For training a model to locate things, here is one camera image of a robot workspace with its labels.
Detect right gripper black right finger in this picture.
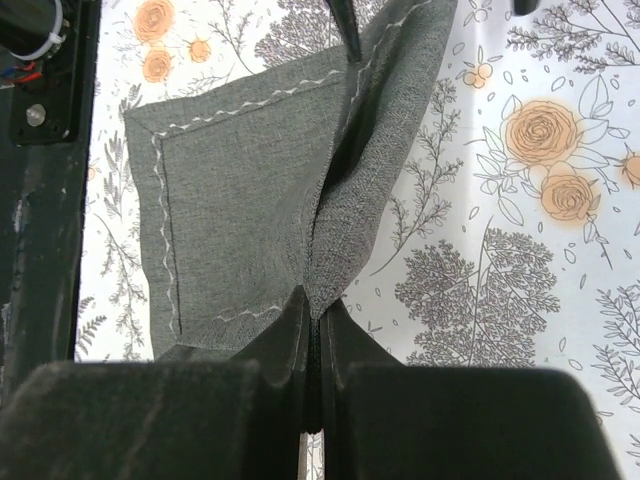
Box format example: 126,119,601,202
319,302,619,479

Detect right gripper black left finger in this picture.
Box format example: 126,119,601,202
1,288,306,479

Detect grey cloth napkin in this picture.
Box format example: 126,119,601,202
122,0,459,436

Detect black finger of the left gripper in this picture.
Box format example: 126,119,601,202
325,0,362,63
512,0,540,14

